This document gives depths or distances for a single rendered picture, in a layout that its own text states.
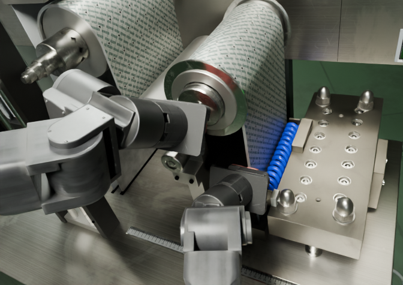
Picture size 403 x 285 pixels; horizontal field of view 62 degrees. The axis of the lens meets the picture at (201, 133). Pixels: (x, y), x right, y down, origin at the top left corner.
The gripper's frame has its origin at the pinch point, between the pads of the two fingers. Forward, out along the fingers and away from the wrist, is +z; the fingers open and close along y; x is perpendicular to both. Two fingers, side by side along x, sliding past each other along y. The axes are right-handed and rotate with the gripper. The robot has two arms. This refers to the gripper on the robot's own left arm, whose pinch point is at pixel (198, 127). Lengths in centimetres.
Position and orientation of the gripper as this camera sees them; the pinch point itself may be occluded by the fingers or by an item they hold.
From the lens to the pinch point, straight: 52.4
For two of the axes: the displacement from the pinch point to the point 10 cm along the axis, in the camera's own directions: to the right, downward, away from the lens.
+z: 4.3, 0.1, 9.0
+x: 1.4, -9.9, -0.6
